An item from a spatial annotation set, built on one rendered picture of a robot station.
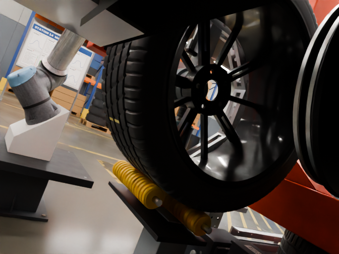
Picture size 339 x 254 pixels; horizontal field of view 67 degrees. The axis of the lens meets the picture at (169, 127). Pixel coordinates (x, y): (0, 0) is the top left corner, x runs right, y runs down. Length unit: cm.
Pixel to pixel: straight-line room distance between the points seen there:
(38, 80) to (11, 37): 980
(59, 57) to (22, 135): 45
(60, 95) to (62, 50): 865
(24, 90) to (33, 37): 525
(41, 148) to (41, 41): 534
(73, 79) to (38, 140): 533
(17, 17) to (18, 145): 1007
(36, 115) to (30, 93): 11
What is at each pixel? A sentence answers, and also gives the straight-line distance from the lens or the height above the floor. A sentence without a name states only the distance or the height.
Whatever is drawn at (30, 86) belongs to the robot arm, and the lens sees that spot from 149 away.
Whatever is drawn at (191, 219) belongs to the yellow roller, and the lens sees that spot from 69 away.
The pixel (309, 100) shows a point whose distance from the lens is 39.
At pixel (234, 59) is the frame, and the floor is 105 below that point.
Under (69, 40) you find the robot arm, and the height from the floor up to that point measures 93.
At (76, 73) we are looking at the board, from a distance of 678.
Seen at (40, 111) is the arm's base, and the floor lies 54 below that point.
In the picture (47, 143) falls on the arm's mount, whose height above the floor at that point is 39.
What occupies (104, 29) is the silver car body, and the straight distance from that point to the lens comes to 25.
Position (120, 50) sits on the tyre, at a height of 81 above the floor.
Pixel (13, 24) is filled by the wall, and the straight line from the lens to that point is 1136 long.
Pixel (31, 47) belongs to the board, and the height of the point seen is 133.
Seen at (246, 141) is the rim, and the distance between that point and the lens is 93.
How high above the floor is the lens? 68
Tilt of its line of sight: 1 degrees up
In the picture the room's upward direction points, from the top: 22 degrees clockwise
